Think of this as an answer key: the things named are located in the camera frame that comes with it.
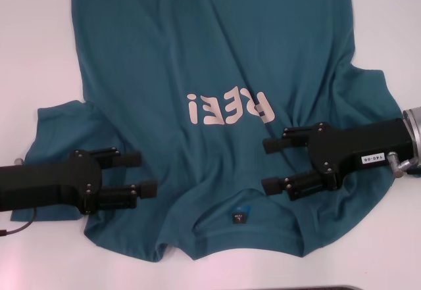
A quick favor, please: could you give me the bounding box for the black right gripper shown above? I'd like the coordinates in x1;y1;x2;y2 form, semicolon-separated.
262;118;414;203

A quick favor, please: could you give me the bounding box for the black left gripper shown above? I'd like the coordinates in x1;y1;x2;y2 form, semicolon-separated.
0;147;159;215

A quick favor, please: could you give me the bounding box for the teal t-shirt with beige print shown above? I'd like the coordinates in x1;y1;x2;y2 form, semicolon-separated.
9;0;410;263

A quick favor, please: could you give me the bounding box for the metal elbow cable connector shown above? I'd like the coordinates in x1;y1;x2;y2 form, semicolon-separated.
387;151;421;178

